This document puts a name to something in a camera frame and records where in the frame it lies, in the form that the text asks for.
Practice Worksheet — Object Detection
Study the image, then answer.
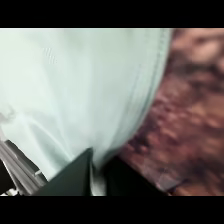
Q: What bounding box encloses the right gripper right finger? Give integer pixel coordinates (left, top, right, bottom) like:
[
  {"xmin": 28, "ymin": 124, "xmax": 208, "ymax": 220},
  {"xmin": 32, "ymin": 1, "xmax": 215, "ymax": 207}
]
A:
[{"xmin": 103, "ymin": 155, "xmax": 168, "ymax": 197}]

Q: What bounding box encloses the silver frame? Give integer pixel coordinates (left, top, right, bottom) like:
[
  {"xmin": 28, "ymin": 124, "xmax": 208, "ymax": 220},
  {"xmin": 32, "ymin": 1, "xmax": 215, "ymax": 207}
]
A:
[{"xmin": 0, "ymin": 138, "xmax": 49, "ymax": 197}]

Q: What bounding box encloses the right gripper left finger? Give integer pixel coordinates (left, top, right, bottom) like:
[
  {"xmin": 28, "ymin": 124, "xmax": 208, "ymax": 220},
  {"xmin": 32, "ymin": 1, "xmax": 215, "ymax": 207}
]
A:
[{"xmin": 33, "ymin": 147, "xmax": 95, "ymax": 197}]

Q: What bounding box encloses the pale green shirt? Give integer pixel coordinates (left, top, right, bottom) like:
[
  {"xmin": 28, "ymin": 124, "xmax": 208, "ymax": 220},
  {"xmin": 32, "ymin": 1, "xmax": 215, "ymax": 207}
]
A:
[{"xmin": 0, "ymin": 28, "xmax": 174, "ymax": 197}]

